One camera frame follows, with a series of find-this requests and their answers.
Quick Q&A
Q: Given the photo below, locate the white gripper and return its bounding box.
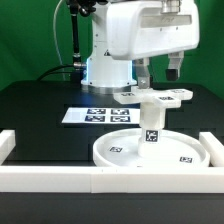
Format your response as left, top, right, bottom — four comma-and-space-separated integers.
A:
106, 0, 199, 89

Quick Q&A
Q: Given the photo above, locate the white cross table base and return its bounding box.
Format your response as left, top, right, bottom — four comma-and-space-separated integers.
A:
113, 86, 193, 108

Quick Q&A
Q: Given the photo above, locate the white round table top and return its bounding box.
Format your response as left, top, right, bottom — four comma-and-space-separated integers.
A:
93, 128, 210, 168

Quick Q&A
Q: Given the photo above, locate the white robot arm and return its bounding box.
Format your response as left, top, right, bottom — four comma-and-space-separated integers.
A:
81, 0, 199, 94

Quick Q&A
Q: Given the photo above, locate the white marker sheet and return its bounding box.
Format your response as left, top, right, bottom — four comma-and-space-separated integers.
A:
62, 107, 140, 124

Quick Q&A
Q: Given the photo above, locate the white right fence bar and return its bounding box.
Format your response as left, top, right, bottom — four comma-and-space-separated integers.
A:
199, 132, 224, 167

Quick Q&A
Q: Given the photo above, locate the white left fence bar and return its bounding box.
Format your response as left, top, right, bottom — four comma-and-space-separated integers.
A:
0, 130, 16, 166

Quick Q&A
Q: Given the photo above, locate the black camera stand pole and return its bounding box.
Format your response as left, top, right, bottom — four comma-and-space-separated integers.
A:
66, 0, 96, 69

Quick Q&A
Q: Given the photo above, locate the black cable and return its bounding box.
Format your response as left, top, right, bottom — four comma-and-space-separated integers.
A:
35, 64, 88, 82

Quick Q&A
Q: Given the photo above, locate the white cable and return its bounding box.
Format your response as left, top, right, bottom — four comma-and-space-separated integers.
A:
52, 0, 68, 81

